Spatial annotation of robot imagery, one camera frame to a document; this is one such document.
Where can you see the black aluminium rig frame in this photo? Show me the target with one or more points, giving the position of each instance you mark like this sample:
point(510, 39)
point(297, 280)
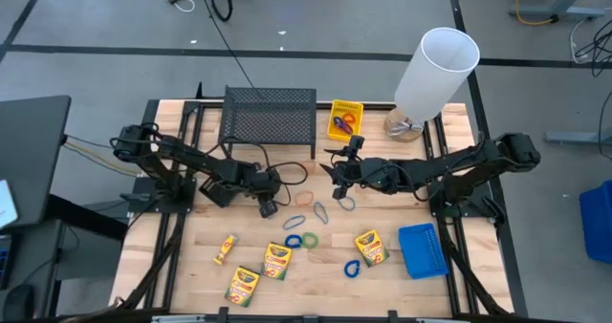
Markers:
point(268, 319)

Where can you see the blue plastic basket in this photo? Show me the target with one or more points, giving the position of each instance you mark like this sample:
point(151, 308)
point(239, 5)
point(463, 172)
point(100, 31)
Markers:
point(423, 251)

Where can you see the Crayola crayon box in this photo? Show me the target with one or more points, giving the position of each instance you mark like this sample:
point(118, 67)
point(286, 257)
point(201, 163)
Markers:
point(276, 261)
point(241, 286)
point(370, 247)

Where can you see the dark grey desk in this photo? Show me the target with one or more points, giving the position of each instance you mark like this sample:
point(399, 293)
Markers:
point(33, 146)

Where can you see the blue plastic bin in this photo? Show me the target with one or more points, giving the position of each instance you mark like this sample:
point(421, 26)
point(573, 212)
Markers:
point(597, 222)

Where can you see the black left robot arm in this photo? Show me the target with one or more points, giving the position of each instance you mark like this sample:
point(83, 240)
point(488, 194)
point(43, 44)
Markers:
point(191, 158)

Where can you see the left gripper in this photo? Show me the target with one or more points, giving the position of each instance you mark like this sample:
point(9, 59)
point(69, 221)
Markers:
point(265, 182)

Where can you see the purple coil wristband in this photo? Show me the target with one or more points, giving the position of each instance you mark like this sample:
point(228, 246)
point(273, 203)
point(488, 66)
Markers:
point(346, 129)

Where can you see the black computer mouse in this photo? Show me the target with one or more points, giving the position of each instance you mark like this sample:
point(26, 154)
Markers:
point(18, 303)

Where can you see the black mesh desk riser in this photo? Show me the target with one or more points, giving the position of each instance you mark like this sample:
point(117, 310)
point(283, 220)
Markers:
point(268, 117)

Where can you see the grey metal floor foot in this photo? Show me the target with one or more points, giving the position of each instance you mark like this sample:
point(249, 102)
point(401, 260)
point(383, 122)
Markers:
point(574, 138)

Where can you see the green coil wristband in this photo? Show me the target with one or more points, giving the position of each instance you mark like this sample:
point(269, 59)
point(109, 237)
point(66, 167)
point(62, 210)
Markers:
point(304, 240)

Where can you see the black plastic basket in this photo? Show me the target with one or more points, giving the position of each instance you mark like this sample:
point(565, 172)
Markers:
point(217, 194)

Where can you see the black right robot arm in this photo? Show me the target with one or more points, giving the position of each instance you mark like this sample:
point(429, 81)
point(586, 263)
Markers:
point(430, 167)

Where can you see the yellow plastic basket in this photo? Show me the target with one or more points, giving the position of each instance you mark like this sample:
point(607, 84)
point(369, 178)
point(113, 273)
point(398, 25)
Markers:
point(334, 135)

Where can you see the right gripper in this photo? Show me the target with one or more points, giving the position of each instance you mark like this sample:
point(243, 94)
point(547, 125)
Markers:
point(351, 170)

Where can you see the white shade table lamp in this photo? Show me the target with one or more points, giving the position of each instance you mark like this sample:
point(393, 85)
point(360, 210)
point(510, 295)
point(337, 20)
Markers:
point(435, 74)

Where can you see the small yellow crayon pack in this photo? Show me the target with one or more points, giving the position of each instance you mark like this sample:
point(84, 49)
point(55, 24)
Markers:
point(225, 249)

